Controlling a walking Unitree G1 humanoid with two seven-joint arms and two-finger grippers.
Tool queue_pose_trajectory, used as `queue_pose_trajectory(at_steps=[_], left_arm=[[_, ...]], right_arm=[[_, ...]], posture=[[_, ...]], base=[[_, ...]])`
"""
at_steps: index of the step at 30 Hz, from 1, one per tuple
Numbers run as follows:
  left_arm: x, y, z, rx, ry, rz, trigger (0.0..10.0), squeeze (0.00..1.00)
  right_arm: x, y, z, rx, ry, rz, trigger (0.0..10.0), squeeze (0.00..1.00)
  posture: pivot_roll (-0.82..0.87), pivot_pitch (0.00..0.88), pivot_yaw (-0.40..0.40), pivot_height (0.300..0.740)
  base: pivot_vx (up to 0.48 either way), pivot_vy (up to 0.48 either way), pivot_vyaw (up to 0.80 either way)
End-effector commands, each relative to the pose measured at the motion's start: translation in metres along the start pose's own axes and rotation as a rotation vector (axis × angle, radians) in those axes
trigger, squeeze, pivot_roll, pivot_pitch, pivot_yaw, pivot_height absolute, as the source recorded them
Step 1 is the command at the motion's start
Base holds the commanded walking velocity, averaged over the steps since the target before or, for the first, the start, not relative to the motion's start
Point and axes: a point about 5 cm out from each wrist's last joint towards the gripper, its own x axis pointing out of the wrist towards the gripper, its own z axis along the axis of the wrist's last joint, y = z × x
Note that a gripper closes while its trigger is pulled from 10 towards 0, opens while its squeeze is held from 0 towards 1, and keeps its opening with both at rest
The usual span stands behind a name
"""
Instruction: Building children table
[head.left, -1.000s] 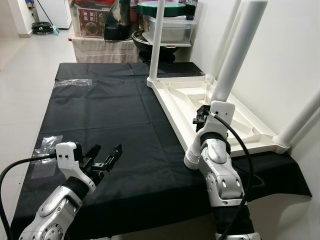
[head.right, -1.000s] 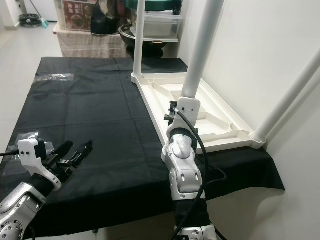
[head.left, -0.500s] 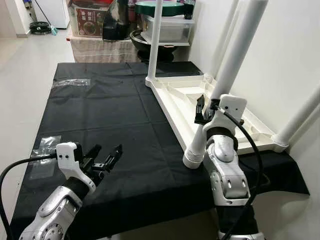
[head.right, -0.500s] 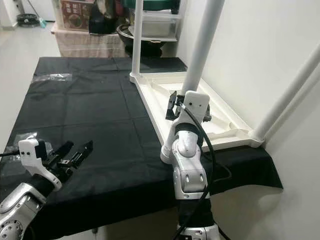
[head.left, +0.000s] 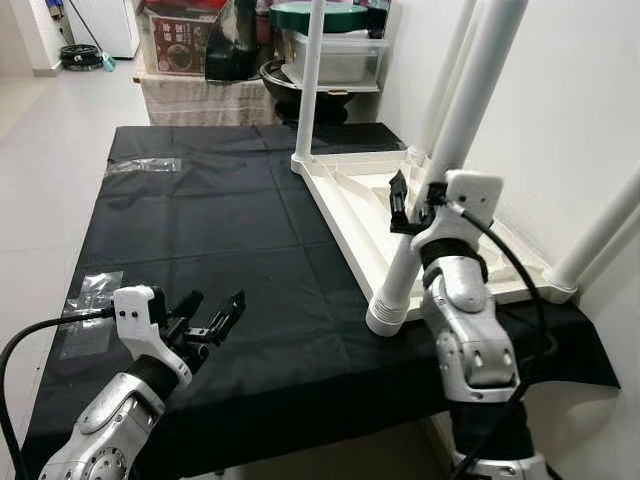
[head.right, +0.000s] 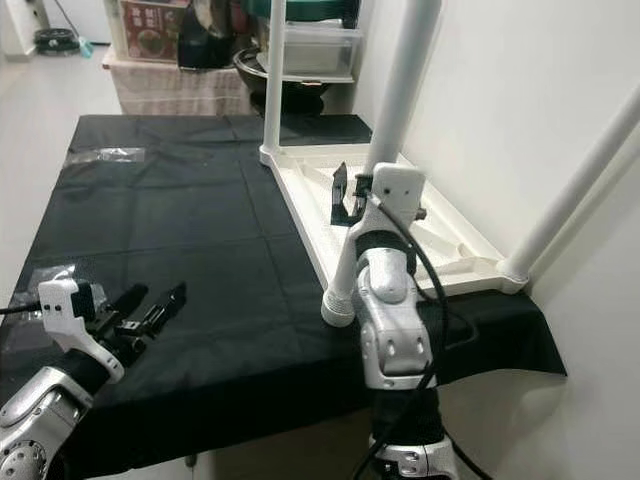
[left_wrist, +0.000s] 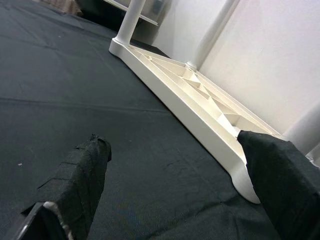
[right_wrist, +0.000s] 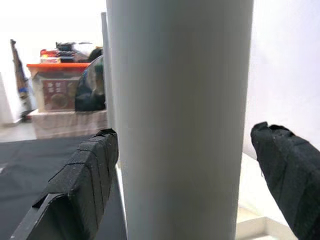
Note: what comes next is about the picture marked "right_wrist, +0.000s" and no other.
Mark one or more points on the black bag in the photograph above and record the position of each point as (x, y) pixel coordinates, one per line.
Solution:
(91, 87)

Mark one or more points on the white plastic table leg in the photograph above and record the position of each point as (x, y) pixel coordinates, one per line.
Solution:
(180, 120)
(108, 75)

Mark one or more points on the storage box with orange lid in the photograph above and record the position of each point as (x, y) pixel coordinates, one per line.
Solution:
(56, 85)

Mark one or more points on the broom with teal head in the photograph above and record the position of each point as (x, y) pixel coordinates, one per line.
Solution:
(21, 80)

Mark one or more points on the black table cloth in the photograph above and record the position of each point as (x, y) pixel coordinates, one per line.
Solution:
(37, 170)

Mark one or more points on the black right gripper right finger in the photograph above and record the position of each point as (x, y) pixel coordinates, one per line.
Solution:
(290, 180)

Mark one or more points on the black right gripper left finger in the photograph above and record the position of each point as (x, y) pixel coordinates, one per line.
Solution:
(80, 185)

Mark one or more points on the cloth covered bench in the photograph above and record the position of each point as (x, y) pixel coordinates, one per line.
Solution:
(70, 123)

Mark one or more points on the cream plastic children table top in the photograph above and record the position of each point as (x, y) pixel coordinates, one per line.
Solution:
(255, 195)

